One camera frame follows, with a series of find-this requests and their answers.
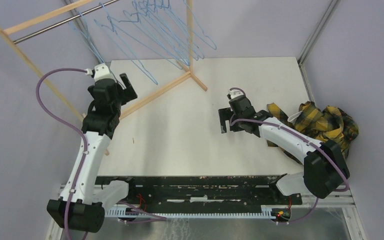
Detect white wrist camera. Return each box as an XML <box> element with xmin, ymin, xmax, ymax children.
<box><xmin>93</xmin><ymin>63</ymin><xmax>117</xmax><ymax>82</ymax></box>
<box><xmin>227</xmin><ymin>91</ymin><xmax>246</xmax><ymax>100</ymax></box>

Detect yellow plaid shirt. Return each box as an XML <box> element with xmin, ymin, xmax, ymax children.
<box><xmin>266</xmin><ymin>101</ymin><xmax>359</xmax><ymax>159</ymax></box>

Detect metal rack rod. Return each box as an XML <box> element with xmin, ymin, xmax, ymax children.
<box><xmin>12</xmin><ymin>0</ymin><xmax>119</xmax><ymax>45</ymax></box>

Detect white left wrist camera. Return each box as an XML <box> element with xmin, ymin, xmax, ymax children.
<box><xmin>93</xmin><ymin>63</ymin><xmax>117</xmax><ymax>82</ymax></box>

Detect white toothed cable strip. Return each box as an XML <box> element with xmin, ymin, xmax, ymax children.
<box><xmin>105</xmin><ymin>206</ymin><xmax>276</xmax><ymax>220</ymax></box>

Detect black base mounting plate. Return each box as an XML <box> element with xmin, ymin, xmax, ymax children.
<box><xmin>95</xmin><ymin>175</ymin><xmax>309</xmax><ymax>214</ymax></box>

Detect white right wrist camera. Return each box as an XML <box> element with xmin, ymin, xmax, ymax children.
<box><xmin>227</xmin><ymin>91</ymin><xmax>246</xmax><ymax>100</ymax></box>

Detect blue wire hanger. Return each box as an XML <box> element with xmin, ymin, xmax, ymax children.
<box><xmin>69</xmin><ymin>10</ymin><xmax>106</xmax><ymax>64</ymax></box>
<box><xmin>93</xmin><ymin>2</ymin><xmax>159</xmax><ymax>86</ymax></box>
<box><xmin>164</xmin><ymin>0</ymin><xmax>218</xmax><ymax>50</ymax></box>
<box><xmin>131</xmin><ymin>0</ymin><xmax>191</xmax><ymax>67</ymax></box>
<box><xmin>140</xmin><ymin>0</ymin><xmax>217</xmax><ymax>67</ymax></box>
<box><xmin>137</xmin><ymin>0</ymin><xmax>205</xmax><ymax>66</ymax></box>
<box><xmin>122</xmin><ymin>8</ymin><xmax>190</xmax><ymax>72</ymax></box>

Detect wooden clothes rack frame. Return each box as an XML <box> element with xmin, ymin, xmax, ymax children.
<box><xmin>0</xmin><ymin>0</ymin><xmax>209</xmax><ymax>157</ymax></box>

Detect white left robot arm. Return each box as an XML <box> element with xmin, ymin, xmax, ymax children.
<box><xmin>46</xmin><ymin>73</ymin><xmax>138</xmax><ymax>233</ymax></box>

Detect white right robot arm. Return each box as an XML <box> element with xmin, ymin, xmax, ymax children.
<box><xmin>218</xmin><ymin>93</ymin><xmax>350</xmax><ymax>204</ymax></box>

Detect aluminium frame rails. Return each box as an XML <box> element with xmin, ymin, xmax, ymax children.
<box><xmin>46</xmin><ymin>0</ymin><xmax>367</xmax><ymax>240</ymax></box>

